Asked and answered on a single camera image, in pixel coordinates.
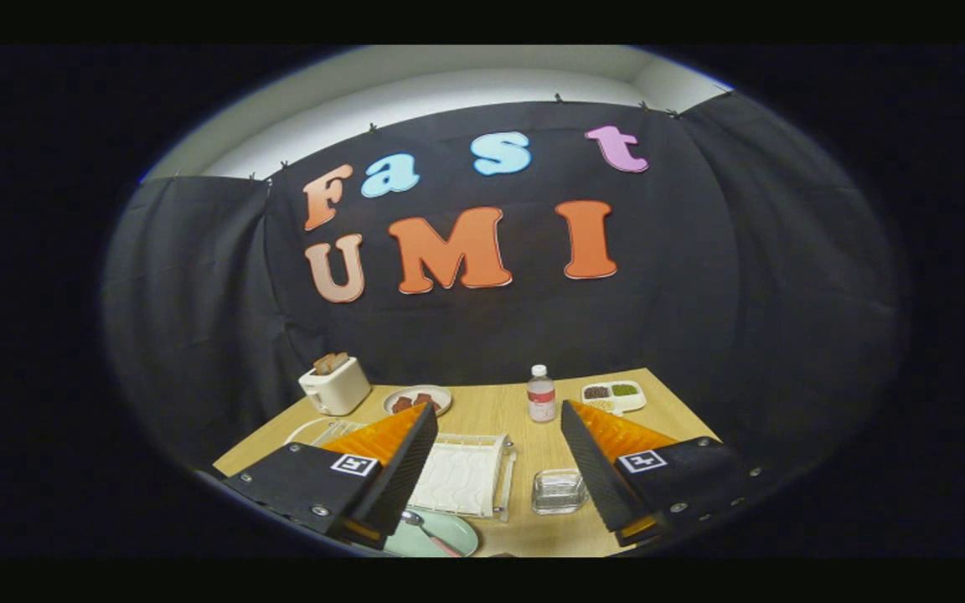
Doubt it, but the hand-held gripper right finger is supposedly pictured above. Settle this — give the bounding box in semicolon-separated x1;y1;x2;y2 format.
560;399;764;547

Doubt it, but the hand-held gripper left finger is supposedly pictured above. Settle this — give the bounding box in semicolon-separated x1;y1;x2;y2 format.
221;403;440;550

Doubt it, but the spoon with red checked handle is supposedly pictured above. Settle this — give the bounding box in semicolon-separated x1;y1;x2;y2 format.
400;509;462;559

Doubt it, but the metal wire basket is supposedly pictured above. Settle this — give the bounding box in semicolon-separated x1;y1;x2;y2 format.
531;468;589;516

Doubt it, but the light green plate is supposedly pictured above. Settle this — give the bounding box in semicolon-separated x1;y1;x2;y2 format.
382;508;480;559

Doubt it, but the white wire dish rack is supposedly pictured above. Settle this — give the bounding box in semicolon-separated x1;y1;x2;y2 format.
284;417;519;523

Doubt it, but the white cookie plate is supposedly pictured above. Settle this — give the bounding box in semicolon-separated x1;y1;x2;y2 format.
382;384;453;418

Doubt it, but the white divided tray of beans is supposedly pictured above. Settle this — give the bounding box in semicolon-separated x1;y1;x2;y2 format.
579;380;647;415

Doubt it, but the clear plastic water bottle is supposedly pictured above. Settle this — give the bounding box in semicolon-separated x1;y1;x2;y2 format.
526;364;557;424

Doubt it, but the cream toaster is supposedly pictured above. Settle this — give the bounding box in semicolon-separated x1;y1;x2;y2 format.
298;353;373;417

